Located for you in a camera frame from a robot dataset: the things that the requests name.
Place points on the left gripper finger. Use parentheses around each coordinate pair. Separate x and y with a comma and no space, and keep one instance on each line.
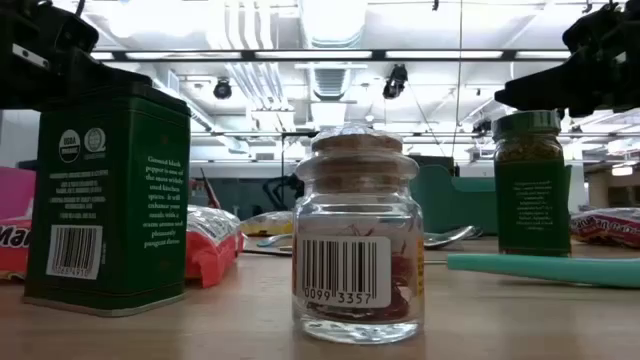
(100,72)

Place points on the green plastic bin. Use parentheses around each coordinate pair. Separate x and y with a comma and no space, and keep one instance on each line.
(450,205)

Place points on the black spotlight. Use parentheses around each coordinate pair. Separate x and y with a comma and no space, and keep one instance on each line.
(222,89)
(395,82)

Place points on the green pepper spice tin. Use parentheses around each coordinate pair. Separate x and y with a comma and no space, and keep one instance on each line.
(110,210)

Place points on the red ramen noodle packet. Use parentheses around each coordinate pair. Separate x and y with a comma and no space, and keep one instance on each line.
(210,255)

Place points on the black light bar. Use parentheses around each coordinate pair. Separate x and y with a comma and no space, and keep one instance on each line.
(378,55)

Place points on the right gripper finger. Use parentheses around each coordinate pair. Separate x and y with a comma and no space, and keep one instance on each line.
(575,102)
(560,75)

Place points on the clear yellow snack packet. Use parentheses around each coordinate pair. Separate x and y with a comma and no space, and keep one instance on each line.
(267,224)

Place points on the plain silver spoon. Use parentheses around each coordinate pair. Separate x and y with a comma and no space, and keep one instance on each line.
(450,237)

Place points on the black monitor screen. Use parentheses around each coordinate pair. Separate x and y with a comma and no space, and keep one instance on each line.
(440,162)

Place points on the green lid oregano jar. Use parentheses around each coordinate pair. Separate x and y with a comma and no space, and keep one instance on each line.
(532,200)

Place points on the black idle robot arm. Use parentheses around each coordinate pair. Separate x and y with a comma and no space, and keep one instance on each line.
(282,187)

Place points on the pink plastic tray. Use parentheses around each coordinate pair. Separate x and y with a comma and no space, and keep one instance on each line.
(15,192)

